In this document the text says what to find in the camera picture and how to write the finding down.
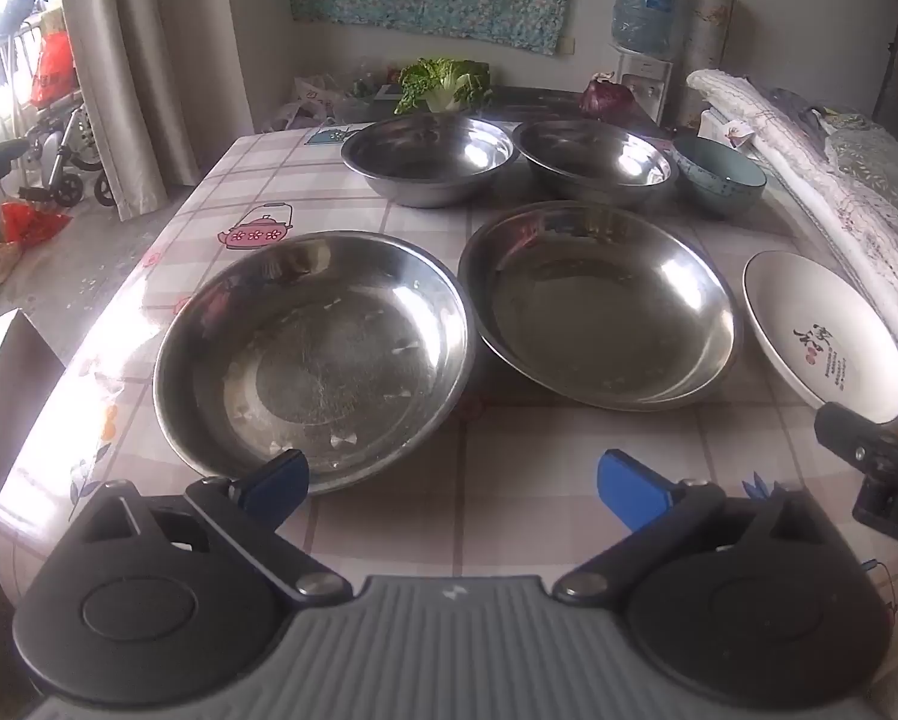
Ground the teal ceramic bowl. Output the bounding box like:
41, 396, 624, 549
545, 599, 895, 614
672, 133, 767, 222

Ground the white lace blanket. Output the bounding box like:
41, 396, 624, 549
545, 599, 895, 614
685, 67, 898, 368

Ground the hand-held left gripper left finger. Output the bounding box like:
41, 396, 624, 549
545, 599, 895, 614
59, 448, 354, 605

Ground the shiny steel plate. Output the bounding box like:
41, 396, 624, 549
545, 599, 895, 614
458, 200, 737, 412

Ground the beige curtain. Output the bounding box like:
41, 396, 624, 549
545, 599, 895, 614
55, 0, 255, 203

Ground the floral paper roll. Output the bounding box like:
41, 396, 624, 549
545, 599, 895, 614
681, 0, 740, 110

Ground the steel bowl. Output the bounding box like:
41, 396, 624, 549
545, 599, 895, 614
511, 118, 679, 212
340, 114, 516, 209

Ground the red onion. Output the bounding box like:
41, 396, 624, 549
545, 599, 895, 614
578, 73, 637, 121

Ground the brown wooden chair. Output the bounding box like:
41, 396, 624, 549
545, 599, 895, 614
0, 307, 67, 586

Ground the red hanging bag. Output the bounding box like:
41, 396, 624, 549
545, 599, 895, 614
29, 30, 82, 110

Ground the checkered plastic tablecloth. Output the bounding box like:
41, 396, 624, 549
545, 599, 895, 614
0, 120, 898, 616

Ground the scratched steel plate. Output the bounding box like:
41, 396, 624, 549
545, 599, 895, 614
152, 231, 471, 497

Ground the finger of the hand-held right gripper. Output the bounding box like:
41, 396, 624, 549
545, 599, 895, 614
815, 401, 898, 475

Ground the wheelchair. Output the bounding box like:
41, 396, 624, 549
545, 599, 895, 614
14, 101, 120, 207

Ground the red bag on floor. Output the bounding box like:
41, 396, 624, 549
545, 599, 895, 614
0, 201, 73, 242

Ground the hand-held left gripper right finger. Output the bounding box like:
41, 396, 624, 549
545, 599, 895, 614
554, 450, 844, 605

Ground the white plastic bag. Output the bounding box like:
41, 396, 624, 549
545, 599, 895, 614
273, 75, 345, 128

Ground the dark blue hanging cloth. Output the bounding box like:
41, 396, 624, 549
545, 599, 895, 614
0, 0, 60, 83

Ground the white printed ceramic plate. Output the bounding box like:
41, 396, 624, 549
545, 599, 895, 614
743, 250, 898, 425

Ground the white water dispenser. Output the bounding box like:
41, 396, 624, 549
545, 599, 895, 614
614, 49, 674, 125

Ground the green napa cabbage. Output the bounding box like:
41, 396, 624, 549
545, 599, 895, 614
395, 56, 493, 115

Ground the grey floral quilt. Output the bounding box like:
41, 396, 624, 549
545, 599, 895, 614
768, 86, 898, 241

